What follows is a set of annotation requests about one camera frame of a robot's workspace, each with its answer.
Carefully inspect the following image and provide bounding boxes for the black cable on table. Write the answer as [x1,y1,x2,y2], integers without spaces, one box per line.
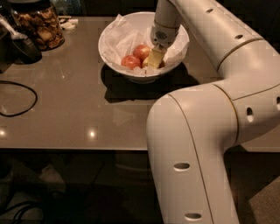
[0,80,39,118]

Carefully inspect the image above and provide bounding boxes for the red apple back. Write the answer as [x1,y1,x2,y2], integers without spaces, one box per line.
[133,45,151,61]

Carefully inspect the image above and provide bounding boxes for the glass jar of dried chips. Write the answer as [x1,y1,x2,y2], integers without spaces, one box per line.
[8,0,65,51]

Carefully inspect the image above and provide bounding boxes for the black round appliance with handle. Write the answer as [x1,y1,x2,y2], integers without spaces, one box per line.
[0,16,42,64]

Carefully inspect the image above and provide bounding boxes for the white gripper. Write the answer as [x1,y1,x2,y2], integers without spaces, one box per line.
[147,21,179,68]

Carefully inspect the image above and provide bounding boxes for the white crumpled paper liner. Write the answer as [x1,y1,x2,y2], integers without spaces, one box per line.
[101,13,189,77]

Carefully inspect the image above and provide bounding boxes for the white ceramic bowl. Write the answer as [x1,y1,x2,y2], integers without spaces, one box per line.
[98,11,191,85]

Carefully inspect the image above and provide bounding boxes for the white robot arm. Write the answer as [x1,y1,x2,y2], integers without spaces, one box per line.
[147,0,280,224]

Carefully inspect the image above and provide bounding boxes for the red apple front left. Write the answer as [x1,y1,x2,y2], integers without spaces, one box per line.
[121,55,142,70]

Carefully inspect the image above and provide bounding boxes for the small white items behind jar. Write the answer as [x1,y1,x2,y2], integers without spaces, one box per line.
[59,17,79,31]

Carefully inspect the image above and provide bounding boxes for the white shoe under table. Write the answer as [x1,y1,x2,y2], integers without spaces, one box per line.
[39,164,66,193]

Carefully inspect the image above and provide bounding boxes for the yellowish red apple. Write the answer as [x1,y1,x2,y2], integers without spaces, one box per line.
[142,57,165,69]

